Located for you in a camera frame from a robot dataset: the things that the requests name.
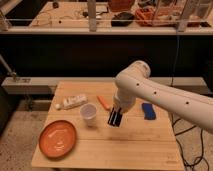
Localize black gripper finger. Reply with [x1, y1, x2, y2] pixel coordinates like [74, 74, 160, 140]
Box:
[108, 107, 116, 126]
[114, 110, 123, 127]

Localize white ceramic cup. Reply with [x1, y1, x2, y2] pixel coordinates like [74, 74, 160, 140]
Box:
[80, 103, 97, 127]

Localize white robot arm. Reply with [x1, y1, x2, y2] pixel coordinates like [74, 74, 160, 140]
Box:
[108, 60, 213, 134]

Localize blue eraser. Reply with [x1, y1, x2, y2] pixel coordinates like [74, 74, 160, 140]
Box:
[142, 103, 156, 120]

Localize white bottle lying down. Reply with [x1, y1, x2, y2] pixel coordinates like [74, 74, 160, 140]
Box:
[55, 94, 88, 110]

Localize orange plate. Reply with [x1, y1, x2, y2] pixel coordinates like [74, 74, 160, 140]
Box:
[39, 120, 77, 158]

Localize black bowl on shelf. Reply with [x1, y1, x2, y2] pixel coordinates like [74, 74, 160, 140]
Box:
[111, 12, 134, 27]

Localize orange crate on shelf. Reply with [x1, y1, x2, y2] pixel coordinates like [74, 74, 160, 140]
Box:
[135, 8, 172, 27]

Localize orange handled tool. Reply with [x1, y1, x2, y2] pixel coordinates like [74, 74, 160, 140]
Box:
[97, 96, 110, 111]

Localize black floor cables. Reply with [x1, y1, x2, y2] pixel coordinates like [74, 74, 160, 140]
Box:
[172, 114, 210, 171]

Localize blue hanging cable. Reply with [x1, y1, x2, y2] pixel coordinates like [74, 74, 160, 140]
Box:
[170, 33, 181, 88]

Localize grey metal bracket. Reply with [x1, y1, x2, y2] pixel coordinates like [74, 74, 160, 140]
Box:
[0, 54, 32, 84]

